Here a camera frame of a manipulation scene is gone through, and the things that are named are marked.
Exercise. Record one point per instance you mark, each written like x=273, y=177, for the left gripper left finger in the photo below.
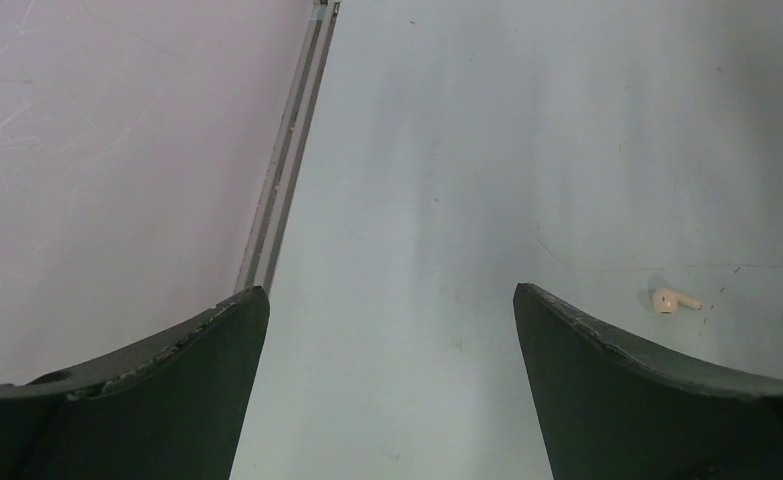
x=170, y=406

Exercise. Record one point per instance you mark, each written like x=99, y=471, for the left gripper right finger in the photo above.
x=614, y=405

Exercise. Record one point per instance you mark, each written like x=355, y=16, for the white earbud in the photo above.
x=668, y=301

